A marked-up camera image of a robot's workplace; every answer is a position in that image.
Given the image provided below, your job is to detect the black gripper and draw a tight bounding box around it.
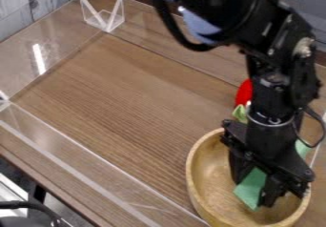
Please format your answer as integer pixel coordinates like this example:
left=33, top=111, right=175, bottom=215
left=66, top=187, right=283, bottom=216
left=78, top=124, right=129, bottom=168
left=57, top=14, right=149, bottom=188
left=220, top=112, right=315, bottom=208

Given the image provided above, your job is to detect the green rectangular block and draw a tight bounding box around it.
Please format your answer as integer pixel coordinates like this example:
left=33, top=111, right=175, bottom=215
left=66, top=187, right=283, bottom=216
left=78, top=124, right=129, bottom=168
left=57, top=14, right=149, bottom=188
left=232, top=167, right=267, bottom=211

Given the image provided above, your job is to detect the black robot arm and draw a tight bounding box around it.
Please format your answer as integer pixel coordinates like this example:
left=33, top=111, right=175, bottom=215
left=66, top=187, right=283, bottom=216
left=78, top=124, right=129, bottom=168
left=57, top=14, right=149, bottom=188
left=151, top=0, right=322, bottom=207

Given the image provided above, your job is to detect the light wooden bowl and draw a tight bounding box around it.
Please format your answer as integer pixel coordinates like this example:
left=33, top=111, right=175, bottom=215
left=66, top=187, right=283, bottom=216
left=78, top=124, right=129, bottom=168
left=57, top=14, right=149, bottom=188
left=185, top=129, right=311, bottom=227

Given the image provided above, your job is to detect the red plush strawberry toy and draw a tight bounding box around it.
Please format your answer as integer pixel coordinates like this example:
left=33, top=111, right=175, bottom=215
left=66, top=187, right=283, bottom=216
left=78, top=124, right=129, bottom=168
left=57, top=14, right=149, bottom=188
left=231, top=79, right=252, bottom=124

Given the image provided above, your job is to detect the clear acrylic enclosure wall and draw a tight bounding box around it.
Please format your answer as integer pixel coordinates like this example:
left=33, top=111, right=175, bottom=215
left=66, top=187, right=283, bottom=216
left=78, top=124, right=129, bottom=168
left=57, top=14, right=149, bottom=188
left=0, top=0, right=244, bottom=227

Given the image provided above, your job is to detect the black metal table frame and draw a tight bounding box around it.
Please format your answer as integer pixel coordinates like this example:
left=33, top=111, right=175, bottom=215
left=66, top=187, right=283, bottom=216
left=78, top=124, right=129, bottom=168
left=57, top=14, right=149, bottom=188
left=26, top=183, right=73, bottom=227

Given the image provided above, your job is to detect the black cable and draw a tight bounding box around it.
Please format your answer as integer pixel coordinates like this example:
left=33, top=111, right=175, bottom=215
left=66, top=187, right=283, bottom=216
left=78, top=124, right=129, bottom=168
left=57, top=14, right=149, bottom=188
left=0, top=200, right=65, bottom=227

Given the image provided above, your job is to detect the clear acrylic corner bracket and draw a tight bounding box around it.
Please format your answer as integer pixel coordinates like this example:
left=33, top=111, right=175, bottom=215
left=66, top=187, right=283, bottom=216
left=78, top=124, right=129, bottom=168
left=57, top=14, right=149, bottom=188
left=78, top=0, right=124, bottom=33

